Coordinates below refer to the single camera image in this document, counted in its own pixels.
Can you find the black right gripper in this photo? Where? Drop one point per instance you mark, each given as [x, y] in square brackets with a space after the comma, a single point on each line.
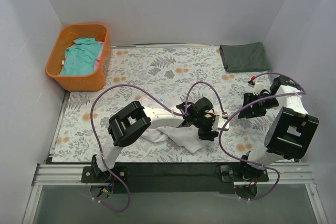
[252, 104]

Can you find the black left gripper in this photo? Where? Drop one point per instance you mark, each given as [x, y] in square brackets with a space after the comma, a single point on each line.
[207, 130]

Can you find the white t shirt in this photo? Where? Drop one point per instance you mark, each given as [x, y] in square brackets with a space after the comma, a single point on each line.
[186, 137]

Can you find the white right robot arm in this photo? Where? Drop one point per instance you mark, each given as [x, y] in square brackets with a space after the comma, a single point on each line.
[289, 135]

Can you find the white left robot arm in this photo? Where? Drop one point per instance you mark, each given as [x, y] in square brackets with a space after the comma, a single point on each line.
[135, 120]

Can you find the floral patterned table mat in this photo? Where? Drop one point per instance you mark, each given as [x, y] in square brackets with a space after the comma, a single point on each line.
[173, 75]

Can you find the folded dark green t shirt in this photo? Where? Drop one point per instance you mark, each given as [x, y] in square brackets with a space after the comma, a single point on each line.
[244, 58]

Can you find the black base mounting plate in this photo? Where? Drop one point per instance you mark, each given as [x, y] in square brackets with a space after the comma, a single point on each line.
[180, 177]

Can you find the pink t shirt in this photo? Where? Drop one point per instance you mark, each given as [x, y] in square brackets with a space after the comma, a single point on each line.
[97, 52]

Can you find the teal t shirt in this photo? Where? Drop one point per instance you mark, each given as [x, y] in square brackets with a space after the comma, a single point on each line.
[79, 58]

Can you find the orange plastic basket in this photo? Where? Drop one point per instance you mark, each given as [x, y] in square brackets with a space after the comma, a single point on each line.
[92, 82]

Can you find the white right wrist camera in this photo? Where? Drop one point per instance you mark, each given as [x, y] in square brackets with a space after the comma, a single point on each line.
[257, 86]

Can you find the aluminium frame rail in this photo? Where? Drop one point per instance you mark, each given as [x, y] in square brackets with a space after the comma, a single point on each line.
[81, 174]

